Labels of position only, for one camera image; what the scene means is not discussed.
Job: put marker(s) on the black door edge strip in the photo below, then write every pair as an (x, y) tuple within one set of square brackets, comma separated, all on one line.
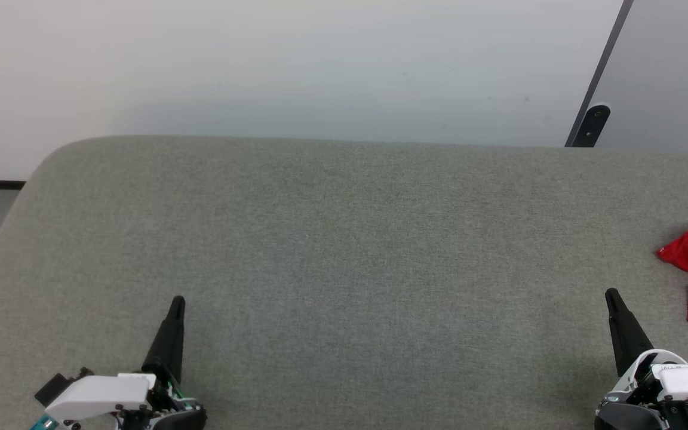
[(610, 54)]

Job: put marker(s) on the black rounded door bracket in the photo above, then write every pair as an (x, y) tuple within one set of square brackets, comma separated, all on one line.
[(592, 126)]

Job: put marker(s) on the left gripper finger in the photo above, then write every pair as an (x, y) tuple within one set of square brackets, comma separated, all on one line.
[(168, 346)]

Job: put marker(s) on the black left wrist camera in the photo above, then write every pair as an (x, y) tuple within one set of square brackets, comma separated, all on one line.
[(54, 387)]

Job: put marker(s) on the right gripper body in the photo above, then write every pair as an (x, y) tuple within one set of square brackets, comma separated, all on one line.
[(684, 382)]

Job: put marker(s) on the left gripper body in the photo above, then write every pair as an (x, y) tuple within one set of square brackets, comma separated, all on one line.
[(105, 394)]

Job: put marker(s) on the grey door panel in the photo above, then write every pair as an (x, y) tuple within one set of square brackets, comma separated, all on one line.
[(672, 65)]

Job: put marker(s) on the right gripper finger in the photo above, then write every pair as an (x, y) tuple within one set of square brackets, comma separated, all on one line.
[(627, 340)]

